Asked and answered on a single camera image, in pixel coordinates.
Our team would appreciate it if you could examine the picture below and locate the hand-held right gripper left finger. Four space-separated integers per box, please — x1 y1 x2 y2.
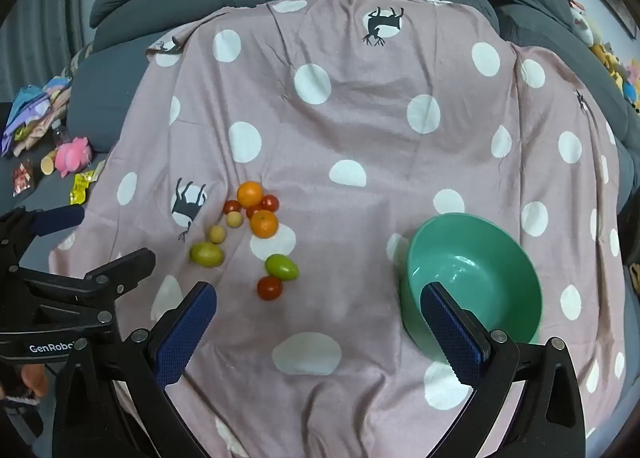
52 282 218 458

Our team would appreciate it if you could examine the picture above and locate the person's left hand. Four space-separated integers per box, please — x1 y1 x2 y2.
0 363 51 404

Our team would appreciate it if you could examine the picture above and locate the pile of pastel clothes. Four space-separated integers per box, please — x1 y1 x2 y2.
2 75 76 159

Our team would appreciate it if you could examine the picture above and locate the pink polka dot blanket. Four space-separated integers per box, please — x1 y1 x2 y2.
50 0 628 458

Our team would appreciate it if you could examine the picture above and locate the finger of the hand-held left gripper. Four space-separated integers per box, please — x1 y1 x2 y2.
12 248 157 326
0 205 86 251

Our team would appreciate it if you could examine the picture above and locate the green plastic bowl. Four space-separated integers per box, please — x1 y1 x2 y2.
400 213 544 364

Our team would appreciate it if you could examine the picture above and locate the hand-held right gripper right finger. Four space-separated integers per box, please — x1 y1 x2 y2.
420 282 586 458

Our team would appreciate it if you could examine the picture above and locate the red snack packet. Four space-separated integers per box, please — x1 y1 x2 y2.
11 160 36 196

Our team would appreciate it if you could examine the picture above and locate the pile of plush toys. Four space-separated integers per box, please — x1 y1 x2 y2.
567 0 640 113

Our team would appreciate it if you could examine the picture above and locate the grey curtain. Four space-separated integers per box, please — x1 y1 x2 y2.
0 0 101 103

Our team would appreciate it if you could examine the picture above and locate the orange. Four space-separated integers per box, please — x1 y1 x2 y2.
236 181 264 209
250 210 279 239

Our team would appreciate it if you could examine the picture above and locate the yellow snack packet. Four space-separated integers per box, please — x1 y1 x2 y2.
70 172 96 206

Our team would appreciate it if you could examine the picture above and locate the pink plush toy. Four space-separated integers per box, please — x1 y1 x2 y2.
54 137 93 179

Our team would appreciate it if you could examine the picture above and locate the bright green lime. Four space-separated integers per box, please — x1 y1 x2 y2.
264 253 300 281

